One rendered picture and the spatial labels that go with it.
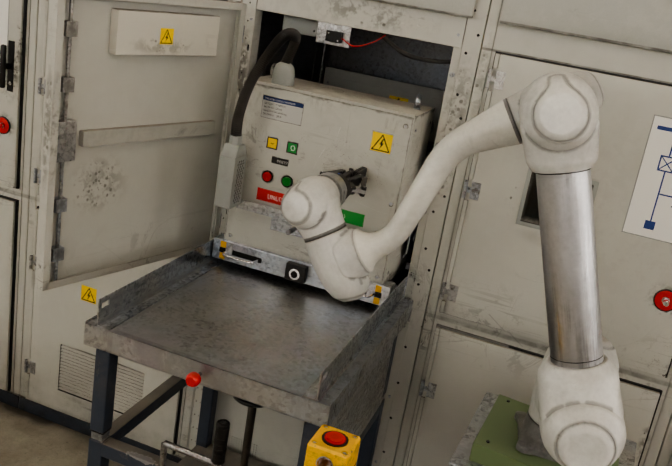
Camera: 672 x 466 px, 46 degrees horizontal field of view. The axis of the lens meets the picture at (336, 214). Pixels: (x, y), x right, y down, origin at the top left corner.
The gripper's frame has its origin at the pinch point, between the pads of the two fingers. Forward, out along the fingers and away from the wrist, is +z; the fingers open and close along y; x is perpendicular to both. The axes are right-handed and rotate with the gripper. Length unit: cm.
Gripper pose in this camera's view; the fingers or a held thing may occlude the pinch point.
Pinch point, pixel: (359, 174)
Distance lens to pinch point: 207.4
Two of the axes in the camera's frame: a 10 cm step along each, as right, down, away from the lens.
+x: 2.4, -9.1, -3.2
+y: 9.0, 3.4, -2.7
